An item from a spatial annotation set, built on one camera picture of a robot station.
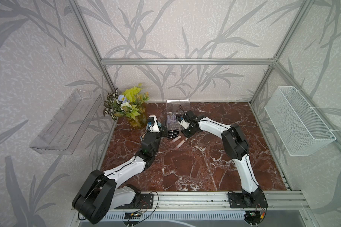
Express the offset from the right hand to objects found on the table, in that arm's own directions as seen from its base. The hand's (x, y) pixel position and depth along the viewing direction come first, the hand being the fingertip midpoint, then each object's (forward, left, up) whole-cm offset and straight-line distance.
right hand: (186, 133), depth 101 cm
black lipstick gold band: (-4, +9, +1) cm, 10 cm away
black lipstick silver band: (+10, +6, +7) cm, 14 cm away
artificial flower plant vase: (+9, +36, +22) cm, 43 cm away
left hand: (-5, +14, +23) cm, 28 cm away
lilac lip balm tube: (+9, +12, +6) cm, 16 cm away
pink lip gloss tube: (-6, +8, +1) cm, 9 cm away
